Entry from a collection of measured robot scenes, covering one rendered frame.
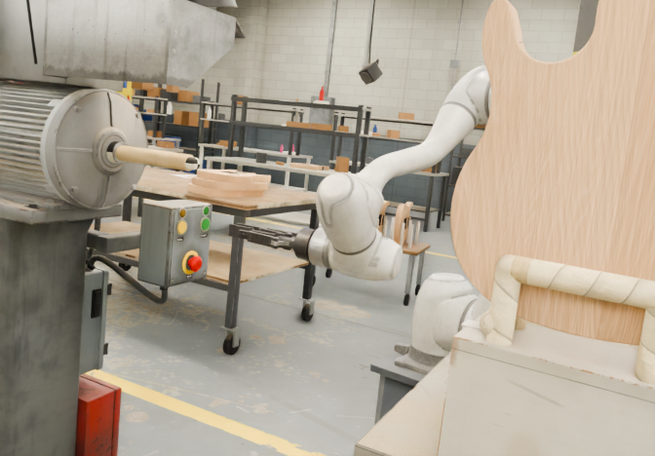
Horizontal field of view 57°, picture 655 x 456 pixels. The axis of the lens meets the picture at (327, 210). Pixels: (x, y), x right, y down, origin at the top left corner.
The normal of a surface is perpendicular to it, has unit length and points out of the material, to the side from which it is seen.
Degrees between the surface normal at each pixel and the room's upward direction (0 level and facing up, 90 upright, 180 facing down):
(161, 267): 90
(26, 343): 90
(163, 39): 90
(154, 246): 90
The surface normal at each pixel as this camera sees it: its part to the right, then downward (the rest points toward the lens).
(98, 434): 0.88, 0.15
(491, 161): -0.49, 0.06
